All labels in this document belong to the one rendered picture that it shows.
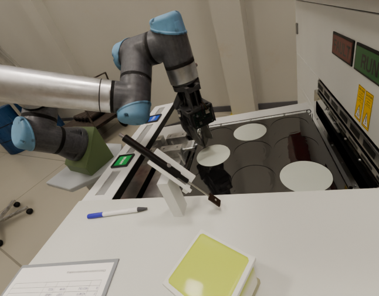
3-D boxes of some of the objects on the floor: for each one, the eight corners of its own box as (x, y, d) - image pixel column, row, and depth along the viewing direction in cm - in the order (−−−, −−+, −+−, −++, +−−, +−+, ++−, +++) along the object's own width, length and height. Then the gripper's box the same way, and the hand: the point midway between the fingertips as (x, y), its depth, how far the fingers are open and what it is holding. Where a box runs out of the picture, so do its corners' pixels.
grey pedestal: (101, 268, 146) (15, 185, 103) (139, 217, 176) (84, 136, 133) (155, 299, 119) (70, 205, 76) (189, 232, 148) (142, 137, 105)
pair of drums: (71, 124, 478) (46, 87, 432) (19, 156, 399) (-18, 116, 354) (54, 124, 519) (30, 91, 473) (5, 154, 440) (-30, 118, 395)
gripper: (175, 92, 49) (199, 161, 60) (209, 77, 50) (226, 148, 61) (165, 86, 56) (189, 149, 67) (195, 73, 57) (213, 137, 69)
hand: (202, 141), depth 66 cm, fingers closed
